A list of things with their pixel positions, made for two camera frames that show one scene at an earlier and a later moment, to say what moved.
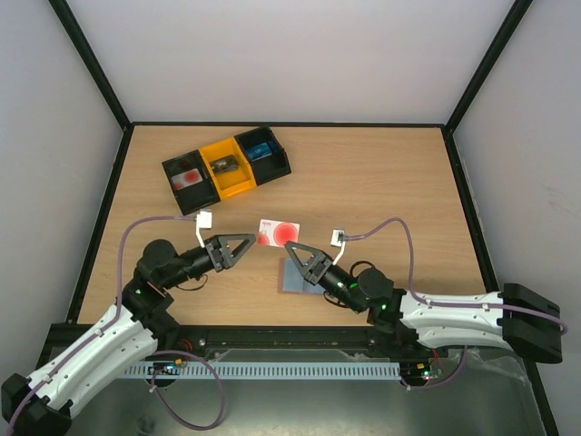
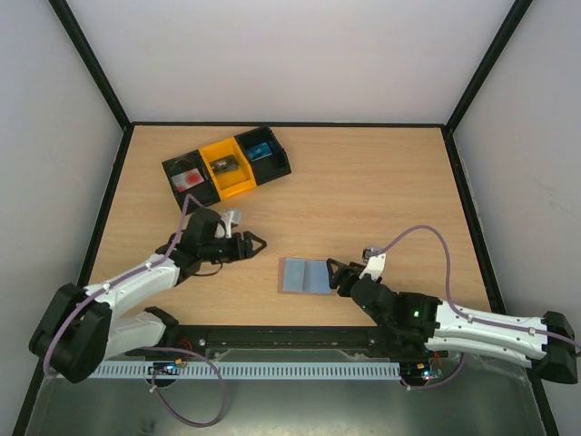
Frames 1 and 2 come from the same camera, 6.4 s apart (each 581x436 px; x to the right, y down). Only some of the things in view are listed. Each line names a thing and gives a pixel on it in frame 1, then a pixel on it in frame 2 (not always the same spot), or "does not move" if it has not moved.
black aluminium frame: [273, 343] does not move
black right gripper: [318, 267] to [342, 278]
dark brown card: [224, 164] does not move
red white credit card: [277, 233] to [187, 179]
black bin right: [270, 167] does not move
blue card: [259, 152] does not move
